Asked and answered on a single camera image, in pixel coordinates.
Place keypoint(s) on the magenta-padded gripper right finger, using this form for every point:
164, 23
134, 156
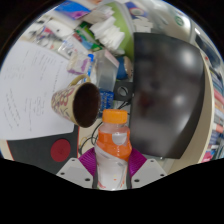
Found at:
150, 170

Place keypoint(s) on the black computer monitor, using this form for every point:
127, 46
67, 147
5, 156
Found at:
166, 96

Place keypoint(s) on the patterned ceramic mug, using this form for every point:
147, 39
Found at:
66, 100

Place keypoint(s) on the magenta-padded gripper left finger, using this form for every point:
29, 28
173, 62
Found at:
74, 171

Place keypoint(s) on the white tissue pile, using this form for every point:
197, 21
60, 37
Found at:
108, 33

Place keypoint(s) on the orange drink bottle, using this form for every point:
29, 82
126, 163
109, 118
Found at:
112, 150

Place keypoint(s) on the blue round container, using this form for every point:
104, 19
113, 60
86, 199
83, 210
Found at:
124, 68

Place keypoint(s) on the pink white small packet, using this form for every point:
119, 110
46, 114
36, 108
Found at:
79, 63

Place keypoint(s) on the small blue box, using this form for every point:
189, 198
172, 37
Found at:
106, 100

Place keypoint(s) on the blue tissue box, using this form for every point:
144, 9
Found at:
73, 10

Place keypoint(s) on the flat round red coaster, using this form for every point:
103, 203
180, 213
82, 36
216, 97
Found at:
60, 150

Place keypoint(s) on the black desk mat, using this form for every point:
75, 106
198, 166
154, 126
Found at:
30, 148

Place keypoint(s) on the white handwritten paper sheet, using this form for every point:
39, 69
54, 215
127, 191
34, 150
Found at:
26, 93

